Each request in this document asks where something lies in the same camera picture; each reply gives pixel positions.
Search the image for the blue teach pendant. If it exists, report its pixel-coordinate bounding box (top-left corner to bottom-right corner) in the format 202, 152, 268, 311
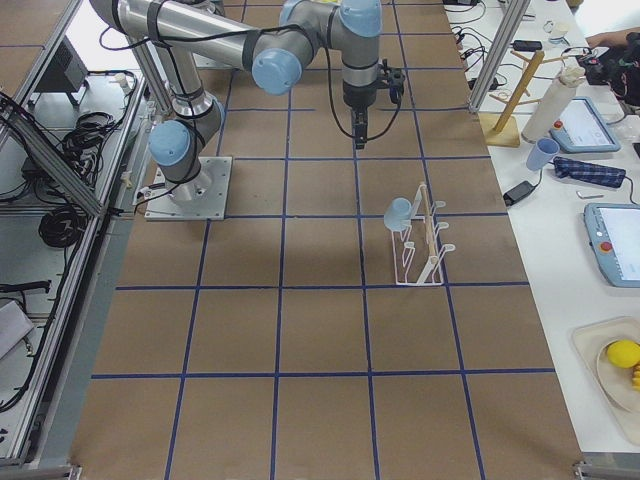
549, 97, 620, 153
583, 203, 639, 288

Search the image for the blue plaid folded umbrella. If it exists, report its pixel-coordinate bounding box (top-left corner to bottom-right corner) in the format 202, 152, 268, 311
553, 157, 626, 188

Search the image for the beige tray on desk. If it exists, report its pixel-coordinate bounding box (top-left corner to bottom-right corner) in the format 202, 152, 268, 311
572, 317, 639, 446

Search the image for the light blue cup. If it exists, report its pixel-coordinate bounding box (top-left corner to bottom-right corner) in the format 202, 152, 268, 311
526, 138, 560, 171
383, 197, 413, 232

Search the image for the aluminium frame post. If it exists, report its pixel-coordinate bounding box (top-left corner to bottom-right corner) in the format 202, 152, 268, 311
468, 0, 530, 113

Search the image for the wooden mug tree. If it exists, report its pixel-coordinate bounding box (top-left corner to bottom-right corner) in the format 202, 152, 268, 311
479, 49, 562, 148

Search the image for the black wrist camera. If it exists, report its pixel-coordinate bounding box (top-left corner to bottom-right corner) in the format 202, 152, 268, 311
377, 59, 406, 107

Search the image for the light blue cup on desk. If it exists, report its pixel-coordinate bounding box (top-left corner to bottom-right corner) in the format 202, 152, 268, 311
526, 138, 560, 171

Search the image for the white cylindrical bottle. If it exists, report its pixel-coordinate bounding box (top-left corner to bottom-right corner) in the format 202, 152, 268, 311
521, 66, 585, 143

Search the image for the light blue cup front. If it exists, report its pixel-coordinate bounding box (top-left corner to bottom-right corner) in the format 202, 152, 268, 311
383, 197, 413, 232

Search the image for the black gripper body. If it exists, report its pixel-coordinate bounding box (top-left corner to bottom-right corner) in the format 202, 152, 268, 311
342, 82, 378, 111

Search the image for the black power adapter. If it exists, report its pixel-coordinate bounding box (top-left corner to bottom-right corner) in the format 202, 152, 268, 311
502, 181, 537, 207

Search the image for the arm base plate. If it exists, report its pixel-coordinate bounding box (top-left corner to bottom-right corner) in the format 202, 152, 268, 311
193, 53, 234, 70
144, 156, 233, 221

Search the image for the white wire cup rack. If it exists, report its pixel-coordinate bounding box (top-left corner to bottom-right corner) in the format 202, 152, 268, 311
389, 182, 456, 287

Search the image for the yellow lemon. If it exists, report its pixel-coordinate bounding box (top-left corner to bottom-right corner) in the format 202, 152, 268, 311
606, 339, 640, 368

